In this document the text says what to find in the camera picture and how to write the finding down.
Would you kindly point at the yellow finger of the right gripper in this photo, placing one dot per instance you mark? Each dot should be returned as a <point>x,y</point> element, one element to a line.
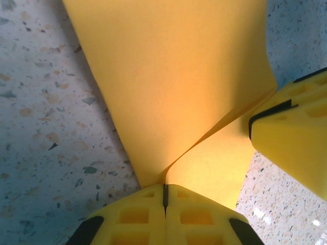
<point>286,143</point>
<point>281,98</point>

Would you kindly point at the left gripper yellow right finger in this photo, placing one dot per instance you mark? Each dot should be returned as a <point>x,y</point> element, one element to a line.
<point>178,204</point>

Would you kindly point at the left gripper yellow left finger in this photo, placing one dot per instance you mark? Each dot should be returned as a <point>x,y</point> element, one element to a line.
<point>153,204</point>

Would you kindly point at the orange cloth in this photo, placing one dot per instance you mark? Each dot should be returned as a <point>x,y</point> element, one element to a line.
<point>166,76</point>

